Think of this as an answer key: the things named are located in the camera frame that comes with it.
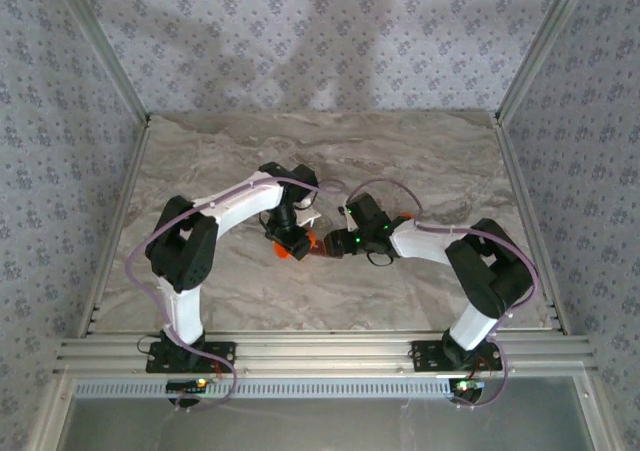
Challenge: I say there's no orange pill bottle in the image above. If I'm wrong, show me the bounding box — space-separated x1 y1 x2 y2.
271 228 321 262

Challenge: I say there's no small circuit board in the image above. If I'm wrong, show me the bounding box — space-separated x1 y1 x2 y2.
448 378 486 395
166 378 221 395

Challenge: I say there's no grey metal panel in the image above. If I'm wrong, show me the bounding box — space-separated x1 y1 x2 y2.
64 395 601 451

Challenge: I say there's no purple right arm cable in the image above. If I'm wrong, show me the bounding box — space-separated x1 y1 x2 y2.
347 178 540 345

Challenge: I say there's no aluminium frame rail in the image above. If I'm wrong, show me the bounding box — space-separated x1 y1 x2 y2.
52 334 597 376

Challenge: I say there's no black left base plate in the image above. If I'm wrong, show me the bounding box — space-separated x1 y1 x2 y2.
145 340 237 375

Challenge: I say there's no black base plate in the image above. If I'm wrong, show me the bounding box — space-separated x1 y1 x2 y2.
145 340 237 375
410 339 503 372

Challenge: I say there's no grey slotted cable duct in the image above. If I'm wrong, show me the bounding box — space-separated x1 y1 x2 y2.
73 376 454 400

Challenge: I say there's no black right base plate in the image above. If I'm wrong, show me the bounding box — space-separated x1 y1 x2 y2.
410 339 503 372

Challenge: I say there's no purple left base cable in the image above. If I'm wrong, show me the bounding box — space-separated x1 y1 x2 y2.
172 340 237 415

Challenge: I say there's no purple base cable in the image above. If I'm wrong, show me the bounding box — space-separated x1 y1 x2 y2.
172 340 237 415
452 338 510 412

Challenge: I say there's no aluminium table side rail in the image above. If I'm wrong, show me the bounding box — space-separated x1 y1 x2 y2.
492 115 571 335
79 118 151 337

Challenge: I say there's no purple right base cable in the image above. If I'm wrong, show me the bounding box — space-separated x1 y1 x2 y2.
452 338 510 412

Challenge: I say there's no aluminium corner post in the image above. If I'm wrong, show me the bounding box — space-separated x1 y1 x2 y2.
494 0 599 122
49 0 151 125

